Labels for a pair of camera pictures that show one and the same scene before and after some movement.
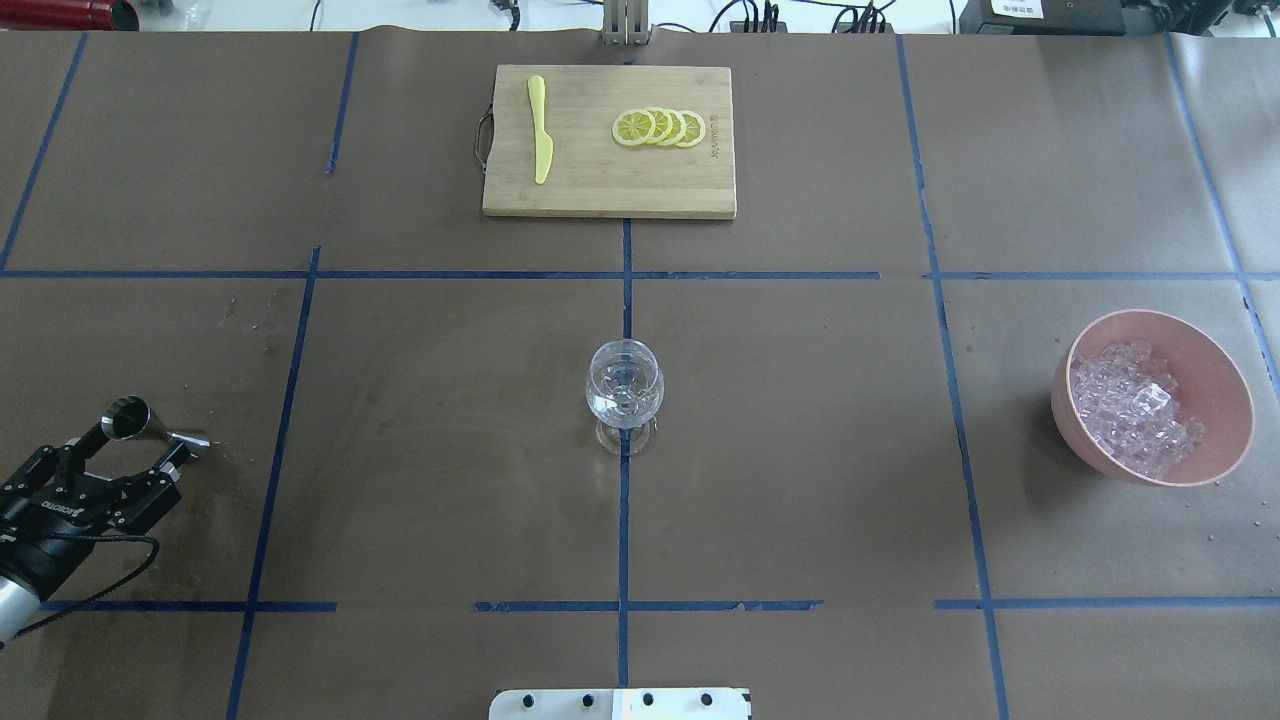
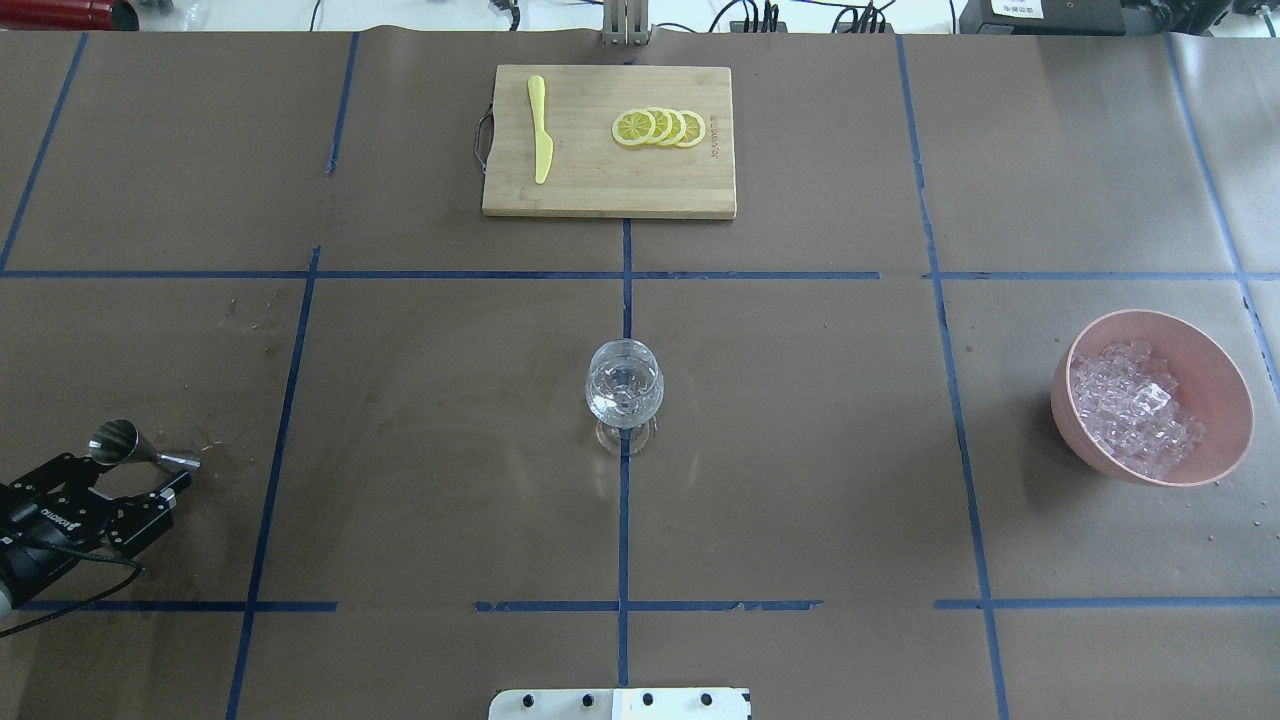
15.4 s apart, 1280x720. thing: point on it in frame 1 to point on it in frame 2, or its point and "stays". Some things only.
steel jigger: x=129 y=417 to x=120 y=441
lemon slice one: x=633 y=127 stays
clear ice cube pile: x=1127 y=396 stays
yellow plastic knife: x=543 y=142 stays
